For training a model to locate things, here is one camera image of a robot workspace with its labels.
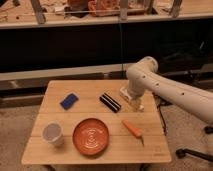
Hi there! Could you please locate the black whiteboard eraser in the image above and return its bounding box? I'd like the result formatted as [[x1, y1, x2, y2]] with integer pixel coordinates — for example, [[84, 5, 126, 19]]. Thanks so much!
[[99, 93, 121, 113]]

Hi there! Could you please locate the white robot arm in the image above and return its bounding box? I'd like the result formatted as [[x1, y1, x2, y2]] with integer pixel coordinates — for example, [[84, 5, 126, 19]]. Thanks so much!
[[126, 56, 213, 124]]

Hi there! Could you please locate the white plastic bottle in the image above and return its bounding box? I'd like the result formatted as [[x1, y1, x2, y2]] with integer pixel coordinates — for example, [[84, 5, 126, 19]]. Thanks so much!
[[120, 87, 144, 112]]

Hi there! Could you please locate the blue sponge block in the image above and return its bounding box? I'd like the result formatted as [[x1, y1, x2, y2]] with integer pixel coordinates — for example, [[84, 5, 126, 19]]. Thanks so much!
[[60, 93, 78, 110]]

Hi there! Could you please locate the orange round plate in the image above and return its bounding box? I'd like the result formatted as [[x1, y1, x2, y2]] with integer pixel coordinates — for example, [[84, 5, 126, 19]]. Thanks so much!
[[72, 118, 109, 156]]

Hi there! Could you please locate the orange toy carrot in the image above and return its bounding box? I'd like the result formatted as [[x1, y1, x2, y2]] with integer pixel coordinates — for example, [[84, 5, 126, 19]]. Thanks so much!
[[122, 120, 144, 143]]

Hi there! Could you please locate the translucent plastic cup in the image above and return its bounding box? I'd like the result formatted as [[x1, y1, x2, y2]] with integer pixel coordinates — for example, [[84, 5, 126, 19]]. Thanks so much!
[[42, 123, 63, 147]]

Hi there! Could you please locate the orange object on shelf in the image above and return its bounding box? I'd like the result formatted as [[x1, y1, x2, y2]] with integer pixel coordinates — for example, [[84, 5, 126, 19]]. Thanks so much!
[[88, 0, 119, 17]]

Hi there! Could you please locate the black chair base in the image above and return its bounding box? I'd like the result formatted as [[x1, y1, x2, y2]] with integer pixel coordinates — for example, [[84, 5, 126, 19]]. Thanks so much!
[[176, 126, 213, 162]]

